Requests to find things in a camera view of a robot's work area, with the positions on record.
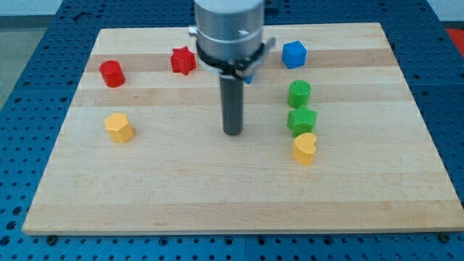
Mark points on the yellow hexagon block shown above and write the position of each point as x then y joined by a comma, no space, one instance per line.
119,127

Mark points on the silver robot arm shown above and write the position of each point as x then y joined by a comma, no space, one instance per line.
229,45

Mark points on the blue triangle block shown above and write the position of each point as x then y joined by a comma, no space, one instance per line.
248,80

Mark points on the green cylinder block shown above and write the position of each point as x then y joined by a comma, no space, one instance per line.
299,93

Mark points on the red cylinder block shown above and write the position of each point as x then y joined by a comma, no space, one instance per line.
112,73

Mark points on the yellow heart block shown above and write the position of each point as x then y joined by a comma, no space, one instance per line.
303,148

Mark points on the light wooden board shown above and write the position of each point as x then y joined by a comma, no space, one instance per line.
375,169

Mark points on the green star block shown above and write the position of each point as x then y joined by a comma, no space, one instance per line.
301,120

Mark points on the black clamp ring mount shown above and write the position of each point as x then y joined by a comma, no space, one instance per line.
235,69

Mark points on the blue cube block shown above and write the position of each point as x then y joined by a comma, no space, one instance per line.
294,54

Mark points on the red star block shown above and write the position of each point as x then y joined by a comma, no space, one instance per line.
182,60

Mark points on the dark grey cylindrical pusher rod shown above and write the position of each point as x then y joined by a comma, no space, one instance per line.
231,95

